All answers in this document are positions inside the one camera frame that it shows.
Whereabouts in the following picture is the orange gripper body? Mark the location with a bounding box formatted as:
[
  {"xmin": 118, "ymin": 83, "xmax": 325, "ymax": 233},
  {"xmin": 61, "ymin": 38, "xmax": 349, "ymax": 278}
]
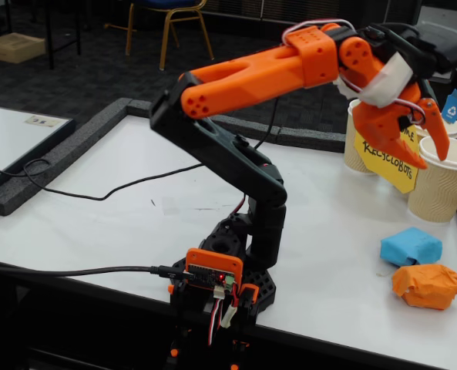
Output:
[{"xmin": 353, "ymin": 82, "xmax": 424, "ymax": 155}]

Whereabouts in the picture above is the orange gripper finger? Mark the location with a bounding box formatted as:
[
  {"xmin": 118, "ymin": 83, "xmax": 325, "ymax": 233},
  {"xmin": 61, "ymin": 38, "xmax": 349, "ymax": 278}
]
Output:
[
  {"xmin": 418, "ymin": 97, "xmax": 452, "ymax": 160},
  {"xmin": 370, "ymin": 137, "xmax": 429, "ymax": 170}
]

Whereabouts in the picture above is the blue paper ball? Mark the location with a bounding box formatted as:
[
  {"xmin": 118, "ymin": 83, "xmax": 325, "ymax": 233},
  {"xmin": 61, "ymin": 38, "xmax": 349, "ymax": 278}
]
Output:
[{"xmin": 380, "ymin": 226, "xmax": 443, "ymax": 267}]

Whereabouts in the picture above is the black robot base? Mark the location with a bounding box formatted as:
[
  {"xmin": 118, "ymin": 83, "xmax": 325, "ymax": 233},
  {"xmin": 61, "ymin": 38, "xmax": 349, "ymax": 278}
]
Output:
[{"xmin": 169, "ymin": 210, "xmax": 278, "ymax": 328}]

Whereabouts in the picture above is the ribbed beige paper cup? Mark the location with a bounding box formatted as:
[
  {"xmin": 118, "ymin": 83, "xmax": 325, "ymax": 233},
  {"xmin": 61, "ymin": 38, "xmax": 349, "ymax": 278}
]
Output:
[
  {"xmin": 415, "ymin": 119, "xmax": 457, "ymax": 140},
  {"xmin": 407, "ymin": 135, "xmax": 457, "ymax": 224},
  {"xmin": 344, "ymin": 99, "xmax": 368, "ymax": 177}
]

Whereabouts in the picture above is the yellow welcome paper sign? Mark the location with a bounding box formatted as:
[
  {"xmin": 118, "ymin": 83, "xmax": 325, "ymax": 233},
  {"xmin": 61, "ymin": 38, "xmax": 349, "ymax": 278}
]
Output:
[{"xmin": 353, "ymin": 125, "xmax": 420, "ymax": 194}]

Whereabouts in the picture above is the blue recycling bin label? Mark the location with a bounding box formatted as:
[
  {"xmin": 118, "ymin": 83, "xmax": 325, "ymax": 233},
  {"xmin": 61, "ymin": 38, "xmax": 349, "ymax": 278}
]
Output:
[{"xmin": 440, "ymin": 89, "xmax": 457, "ymax": 125}]

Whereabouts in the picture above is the black webcam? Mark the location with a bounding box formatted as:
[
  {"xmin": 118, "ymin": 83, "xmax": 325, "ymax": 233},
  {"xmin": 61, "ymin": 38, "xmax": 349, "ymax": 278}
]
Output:
[{"xmin": 361, "ymin": 21, "xmax": 457, "ymax": 76}]

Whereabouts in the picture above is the orange crumpled paper ball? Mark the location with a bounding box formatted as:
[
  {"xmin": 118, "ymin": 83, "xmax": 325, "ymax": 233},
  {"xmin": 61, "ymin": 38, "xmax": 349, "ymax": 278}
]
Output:
[{"xmin": 391, "ymin": 264, "xmax": 457, "ymax": 311}]

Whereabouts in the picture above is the black orange table clamp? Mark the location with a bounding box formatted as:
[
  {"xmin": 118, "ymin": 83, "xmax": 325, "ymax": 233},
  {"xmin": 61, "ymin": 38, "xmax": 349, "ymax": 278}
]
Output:
[
  {"xmin": 230, "ymin": 283, "xmax": 260, "ymax": 370},
  {"xmin": 165, "ymin": 284, "xmax": 189, "ymax": 370}
]

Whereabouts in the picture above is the clear tape strip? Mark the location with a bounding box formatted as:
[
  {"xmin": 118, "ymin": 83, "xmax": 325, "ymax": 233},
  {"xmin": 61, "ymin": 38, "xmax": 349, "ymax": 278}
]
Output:
[{"xmin": 160, "ymin": 196, "xmax": 180, "ymax": 215}]

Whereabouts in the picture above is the small paper sticker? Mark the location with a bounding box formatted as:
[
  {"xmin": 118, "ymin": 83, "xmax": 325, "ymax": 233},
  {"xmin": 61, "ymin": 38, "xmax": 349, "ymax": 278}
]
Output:
[{"xmin": 24, "ymin": 115, "xmax": 62, "ymax": 128}]

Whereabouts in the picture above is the brown cardboard box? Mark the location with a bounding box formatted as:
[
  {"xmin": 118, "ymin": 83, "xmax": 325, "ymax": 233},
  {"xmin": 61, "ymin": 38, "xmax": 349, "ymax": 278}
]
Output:
[{"xmin": 0, "ymin": 32, "xmax": 47, "ymax": 65}]

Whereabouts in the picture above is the red white black servo wire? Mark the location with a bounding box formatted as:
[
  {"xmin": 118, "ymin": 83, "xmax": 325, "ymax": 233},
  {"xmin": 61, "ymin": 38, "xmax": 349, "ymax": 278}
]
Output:
[
  {"xmin": 281, "ymin": 18, "xmax": 359, "ymax": 45},
  {"xmin": 206, "ymin": 287, "xmax": 229, "ymax": 347},
  {"xmin": 338, "ymin": 72, "xmax": 428, "ymax": 126},
  {"xmin": 230, "ymin": 193, "xmax": 249, "ymax": 217}
]

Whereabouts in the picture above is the orange controller board mount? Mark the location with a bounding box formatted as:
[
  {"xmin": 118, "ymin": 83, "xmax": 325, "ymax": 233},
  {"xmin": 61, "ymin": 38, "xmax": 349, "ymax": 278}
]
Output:
[{"xmin": 184, "ymin": 247, "xmax": 245, "ymax": 291}]

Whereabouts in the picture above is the white cable connector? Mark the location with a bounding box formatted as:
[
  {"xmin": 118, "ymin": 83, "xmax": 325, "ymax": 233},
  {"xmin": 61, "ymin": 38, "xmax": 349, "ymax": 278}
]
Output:
[{"xmin": 220, "ymin": 304, "xmax": 239, "ymax": 329}]

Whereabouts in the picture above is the gold frame blue chair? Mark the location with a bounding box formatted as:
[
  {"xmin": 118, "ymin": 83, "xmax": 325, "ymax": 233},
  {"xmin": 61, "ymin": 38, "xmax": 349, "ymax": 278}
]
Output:
[{"xmin": 103, "ymin": 0, "xmax": 216, "ymax": 72}]

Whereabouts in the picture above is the thick black usb cable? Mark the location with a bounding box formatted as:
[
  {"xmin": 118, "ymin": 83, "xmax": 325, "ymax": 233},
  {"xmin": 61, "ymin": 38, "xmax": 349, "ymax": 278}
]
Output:
[{"xmin": 0, "ymin": 257, "xmax": 193, "ymax": 279}]

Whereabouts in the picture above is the black metal table frame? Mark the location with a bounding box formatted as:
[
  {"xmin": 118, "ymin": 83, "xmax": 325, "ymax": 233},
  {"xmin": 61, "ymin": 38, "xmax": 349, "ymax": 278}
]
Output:
[{"xmin": 0, "ymin": 0, "xmax": 83, "ymax": 71}]

